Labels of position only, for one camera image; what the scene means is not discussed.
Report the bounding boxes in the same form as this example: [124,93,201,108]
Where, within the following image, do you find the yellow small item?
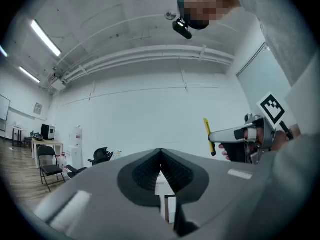
[203,117,217,157]

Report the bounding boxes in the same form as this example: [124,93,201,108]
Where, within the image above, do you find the white cabinet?
[154,170,178,224]

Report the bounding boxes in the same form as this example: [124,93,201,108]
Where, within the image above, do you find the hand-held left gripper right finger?
[159,148,273,238]

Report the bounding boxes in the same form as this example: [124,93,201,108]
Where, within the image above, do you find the white ceiling pipes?
[61,44,236,84]

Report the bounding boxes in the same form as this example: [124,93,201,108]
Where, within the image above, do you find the whiteboard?
[0,94,12,132]

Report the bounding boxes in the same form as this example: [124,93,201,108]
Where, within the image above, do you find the round ceiling smoke detector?
[164,8,177,21]

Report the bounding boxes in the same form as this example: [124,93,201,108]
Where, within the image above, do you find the small white side table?
[10,123,28,149]

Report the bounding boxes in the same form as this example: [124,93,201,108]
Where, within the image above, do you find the person's right forearm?
[271,131,320,235]

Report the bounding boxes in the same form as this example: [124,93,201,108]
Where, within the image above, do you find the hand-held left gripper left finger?
[33,148,176,239]

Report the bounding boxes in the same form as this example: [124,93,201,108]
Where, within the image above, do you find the white water dispenser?
[65,125,84,171]

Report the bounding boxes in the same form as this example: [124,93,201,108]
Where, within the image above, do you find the person's head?
[177,0,242,31]

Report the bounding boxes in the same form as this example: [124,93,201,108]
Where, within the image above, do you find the black box printer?
[40,123,56,141]

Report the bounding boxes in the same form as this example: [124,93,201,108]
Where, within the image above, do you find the black head camera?
[171,17,194,40]

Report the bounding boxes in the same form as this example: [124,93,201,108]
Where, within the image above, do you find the black folding chair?
[36,145,67,193]

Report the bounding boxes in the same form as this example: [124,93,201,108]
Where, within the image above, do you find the black office chair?
[66,146,115,179]

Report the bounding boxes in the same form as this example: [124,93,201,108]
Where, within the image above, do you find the person's grey sweater torso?
[233,0,320,136]

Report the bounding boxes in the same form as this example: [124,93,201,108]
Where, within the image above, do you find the person's right hand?
[218,123,302,162]

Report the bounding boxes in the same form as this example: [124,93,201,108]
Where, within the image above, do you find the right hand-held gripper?
[208,91,294,165]

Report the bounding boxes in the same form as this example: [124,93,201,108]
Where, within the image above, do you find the ceiling air conditioner unit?
[46,70,67,92]

